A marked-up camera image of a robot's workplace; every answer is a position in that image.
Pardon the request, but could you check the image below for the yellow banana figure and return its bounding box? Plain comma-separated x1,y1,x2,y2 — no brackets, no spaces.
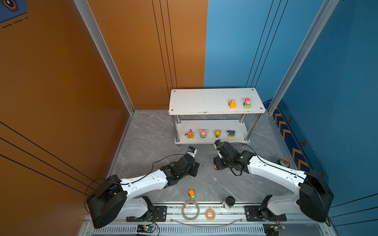
215,130,221,138

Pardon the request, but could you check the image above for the green circuit board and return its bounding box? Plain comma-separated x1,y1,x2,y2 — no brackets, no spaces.
263,224,286,236
136,224,157,235

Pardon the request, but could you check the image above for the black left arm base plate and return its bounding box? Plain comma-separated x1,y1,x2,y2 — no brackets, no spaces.
126,206,167,222

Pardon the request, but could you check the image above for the orange yellow dragon figure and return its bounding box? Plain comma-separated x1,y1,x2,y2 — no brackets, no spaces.
185,129,194,139

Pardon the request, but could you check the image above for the blue yellow duck figure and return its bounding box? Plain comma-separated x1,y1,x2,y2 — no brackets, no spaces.
227,130,236,138

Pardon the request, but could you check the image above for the pink green monster figure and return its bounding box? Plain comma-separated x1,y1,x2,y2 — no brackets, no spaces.
200,130,207,139

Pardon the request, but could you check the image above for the white two-tier metal shelf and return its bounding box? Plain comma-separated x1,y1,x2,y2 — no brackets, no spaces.
169,88,266,146

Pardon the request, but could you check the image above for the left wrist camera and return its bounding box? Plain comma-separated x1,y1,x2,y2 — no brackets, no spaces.
186,146,197,158

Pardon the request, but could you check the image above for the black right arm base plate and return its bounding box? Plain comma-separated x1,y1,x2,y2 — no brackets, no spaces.
244,206,287,222

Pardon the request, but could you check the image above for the green circuit board left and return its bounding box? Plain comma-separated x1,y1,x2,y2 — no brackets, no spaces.
136,224,157,235

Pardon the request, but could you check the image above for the pink green toy car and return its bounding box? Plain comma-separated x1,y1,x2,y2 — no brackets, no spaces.
243,98,252,109

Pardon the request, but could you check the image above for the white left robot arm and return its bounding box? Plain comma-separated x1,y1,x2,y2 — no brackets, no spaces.
86,146,199,229

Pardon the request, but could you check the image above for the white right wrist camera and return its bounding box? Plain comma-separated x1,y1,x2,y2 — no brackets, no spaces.
214,140,225,158

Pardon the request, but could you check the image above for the green beverage can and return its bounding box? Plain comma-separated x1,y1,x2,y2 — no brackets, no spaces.
278,158,290,168

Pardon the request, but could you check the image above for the tan tape roll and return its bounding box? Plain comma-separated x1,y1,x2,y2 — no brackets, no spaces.
205,208,216,221

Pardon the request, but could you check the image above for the orange green toy truck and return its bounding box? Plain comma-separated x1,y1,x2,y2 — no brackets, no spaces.
189,189,196,201

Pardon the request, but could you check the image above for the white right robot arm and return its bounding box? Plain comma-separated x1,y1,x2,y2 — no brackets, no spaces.
214,140,334,223

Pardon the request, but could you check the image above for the green circuit board right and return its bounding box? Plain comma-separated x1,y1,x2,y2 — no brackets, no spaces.
263,224,286,236

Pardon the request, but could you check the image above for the clear tape roll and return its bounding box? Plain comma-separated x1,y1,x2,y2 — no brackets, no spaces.
181,200,200,222

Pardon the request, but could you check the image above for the black lidded paper cup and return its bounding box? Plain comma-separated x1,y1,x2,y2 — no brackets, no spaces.
222,196,235,210

